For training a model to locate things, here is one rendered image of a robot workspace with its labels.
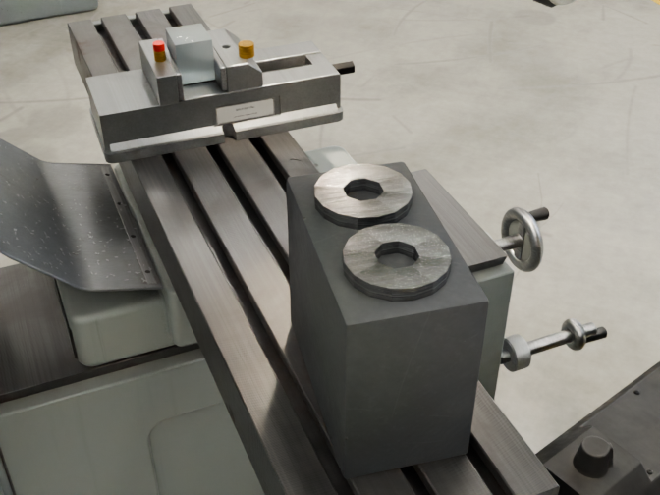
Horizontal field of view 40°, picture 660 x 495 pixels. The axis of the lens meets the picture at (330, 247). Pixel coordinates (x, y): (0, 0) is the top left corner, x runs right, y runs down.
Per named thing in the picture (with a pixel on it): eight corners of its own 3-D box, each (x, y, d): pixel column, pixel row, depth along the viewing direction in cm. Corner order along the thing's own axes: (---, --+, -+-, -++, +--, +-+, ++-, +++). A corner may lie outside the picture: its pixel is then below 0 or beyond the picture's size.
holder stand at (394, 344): (397, 303, 100) (406, 147, 88) (469, 455, 83) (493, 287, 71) (290, 321, 98) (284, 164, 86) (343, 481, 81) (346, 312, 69)
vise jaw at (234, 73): (239, 50, 136) (237, 26, 133) (263, 86, 127) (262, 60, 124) (199, 57, 134) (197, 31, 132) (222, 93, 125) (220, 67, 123)
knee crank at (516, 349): (592, 326, 164) (599, 301, 161) (613, 347, 160) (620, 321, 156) (488, 358, 158) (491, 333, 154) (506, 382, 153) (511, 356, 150)
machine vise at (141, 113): (310, 77, 144) (309, 11, 138) (345, 120, 133) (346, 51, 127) (89, 115, 135) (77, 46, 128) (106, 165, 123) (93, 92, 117)
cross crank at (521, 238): (521, 242, 169) (528, 189, 162) (556, 279, 161) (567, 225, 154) (445, 262, 164) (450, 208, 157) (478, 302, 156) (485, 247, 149)
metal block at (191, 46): (204, 61, 131) (201, 23, 128) (215, 79, 127) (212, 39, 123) (169, 67, 130) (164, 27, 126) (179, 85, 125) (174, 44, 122)
